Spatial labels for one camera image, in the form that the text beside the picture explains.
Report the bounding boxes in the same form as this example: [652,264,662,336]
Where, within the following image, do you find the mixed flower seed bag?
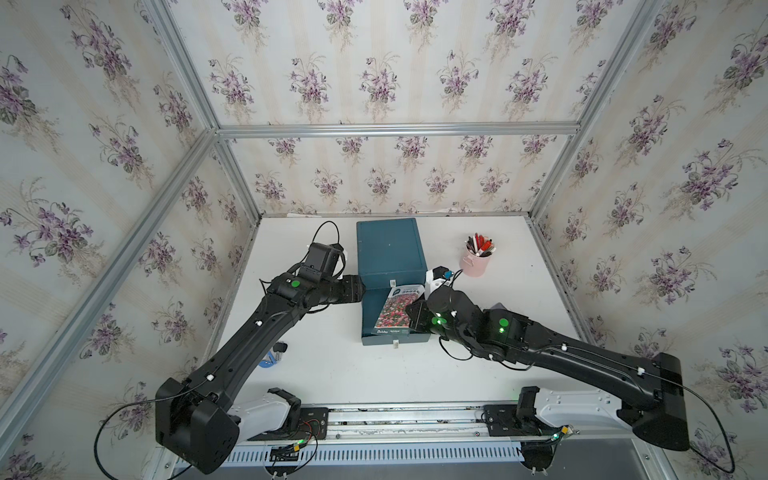
[374,285,425,334]

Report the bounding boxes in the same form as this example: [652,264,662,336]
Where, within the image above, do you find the teal three-drawer cabinet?
[356,218,430,346]

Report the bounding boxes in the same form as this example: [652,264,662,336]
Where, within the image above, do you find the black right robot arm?
[405,285,690,452]

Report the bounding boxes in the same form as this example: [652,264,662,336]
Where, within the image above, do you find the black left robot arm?
[155,242,365,474]

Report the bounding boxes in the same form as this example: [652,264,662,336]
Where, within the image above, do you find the pink pen cup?
[460,250,491,278]

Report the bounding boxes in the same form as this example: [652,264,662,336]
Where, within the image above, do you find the red and black pens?
[465,234,496,258]

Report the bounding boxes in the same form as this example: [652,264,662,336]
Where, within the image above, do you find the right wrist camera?
[424,266,454,298]

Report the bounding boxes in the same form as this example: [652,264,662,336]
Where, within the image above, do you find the blue keychain with key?
[259,341,288,369]

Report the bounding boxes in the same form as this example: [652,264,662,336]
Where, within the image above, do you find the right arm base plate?
[480,404,570,440]

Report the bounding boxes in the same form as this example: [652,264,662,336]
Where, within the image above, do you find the aluminium front rail frame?
[143,400,679,480]

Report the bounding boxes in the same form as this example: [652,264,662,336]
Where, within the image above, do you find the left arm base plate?
[249,406,330,441]

